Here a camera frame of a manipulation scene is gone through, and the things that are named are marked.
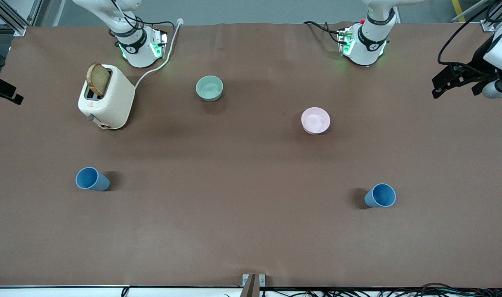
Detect blue plastic cup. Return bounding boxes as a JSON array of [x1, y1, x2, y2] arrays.
[[364, 183, 397, 208], [75, 167, 111, 191]]

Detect brown bread slice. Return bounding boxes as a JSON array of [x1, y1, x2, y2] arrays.
[[86, 63, 111, 98]]

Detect cream toaster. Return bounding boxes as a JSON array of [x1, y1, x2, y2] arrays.
[[78, 64, 136, 130]]

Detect pink bowl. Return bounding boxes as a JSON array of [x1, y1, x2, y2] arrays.
[[301, 107, 331, 135]]

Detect green bowl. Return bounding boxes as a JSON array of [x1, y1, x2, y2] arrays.
[[196, 75, 224, 102]]

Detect brown table cover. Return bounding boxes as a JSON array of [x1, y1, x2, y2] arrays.
[[0, 21, 502, 288]]

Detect brown angled bar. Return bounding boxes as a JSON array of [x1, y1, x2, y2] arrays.
[[243, 276, 259, 297]]

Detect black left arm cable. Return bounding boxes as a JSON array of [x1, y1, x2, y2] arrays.
[[437, 0, 497, 66]]

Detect aluminium frame profile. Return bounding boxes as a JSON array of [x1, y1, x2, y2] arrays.
[[0, 0, 43, 37], [451, 0, 502, 33]]

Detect black left base cable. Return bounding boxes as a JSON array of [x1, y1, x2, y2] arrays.
[[304, 21, 343, 44]]

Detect black right base cables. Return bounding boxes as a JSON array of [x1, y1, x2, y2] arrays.
[[109, 0, 176, 40]]

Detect white toaster power cable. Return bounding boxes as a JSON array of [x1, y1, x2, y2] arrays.
[[134, 18, 184, 89]]

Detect black floor cable tangle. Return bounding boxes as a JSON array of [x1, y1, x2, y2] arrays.
[[259, 283, 502, 297]]

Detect grey metal bracket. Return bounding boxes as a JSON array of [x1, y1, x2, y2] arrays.
[[242, 274, 266, 287]]

